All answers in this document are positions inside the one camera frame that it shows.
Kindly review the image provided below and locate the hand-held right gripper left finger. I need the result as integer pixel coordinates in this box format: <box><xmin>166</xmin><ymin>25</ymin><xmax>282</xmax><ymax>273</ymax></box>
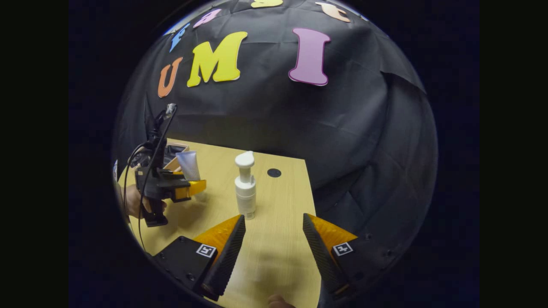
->
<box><xmin>152</xmin><ymin>214</ymin><xmax>247</xmax><ymax>302</ymax></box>

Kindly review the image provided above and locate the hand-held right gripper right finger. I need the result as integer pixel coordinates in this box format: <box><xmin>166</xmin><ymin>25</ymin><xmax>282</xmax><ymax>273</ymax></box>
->
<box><xmin>302</xmin><ymin>213</ymin><xmax>399</xmax><ymax>296</ymax></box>

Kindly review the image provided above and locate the white squeeze tube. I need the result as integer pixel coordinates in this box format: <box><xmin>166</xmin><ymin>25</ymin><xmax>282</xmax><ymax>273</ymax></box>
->
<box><xmin>175</xmin><ymin>150</ymin><xmax>201</xmax><ymax>183</ymax></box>

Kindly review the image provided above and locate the pink suitcase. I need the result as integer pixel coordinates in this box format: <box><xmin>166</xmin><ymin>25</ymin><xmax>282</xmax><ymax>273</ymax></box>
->
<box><xmin>128</xmin><ymin>142</ymin><xmax>190</xmax><ymax>172</ymax></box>

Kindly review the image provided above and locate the white pump bottle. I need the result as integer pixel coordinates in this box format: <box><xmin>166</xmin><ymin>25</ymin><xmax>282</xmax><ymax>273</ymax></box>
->
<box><xmin>234</xmin><ymin>151</ymin><xmax>258</xmax><ymax>220</ymax></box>

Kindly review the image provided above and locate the black backdrop cloth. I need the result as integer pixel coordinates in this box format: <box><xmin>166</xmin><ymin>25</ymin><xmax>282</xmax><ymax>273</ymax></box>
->
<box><xmin>112</xmin><ymin>0</ymin><xmax>439</xmax><ymax>296</ymax></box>

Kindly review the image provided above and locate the black cable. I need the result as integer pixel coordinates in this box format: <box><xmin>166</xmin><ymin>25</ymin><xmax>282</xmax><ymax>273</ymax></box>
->
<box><xmin>123</xmin><ymin>103</ymin><xmax>178</xmax><ymax>253</ymax></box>

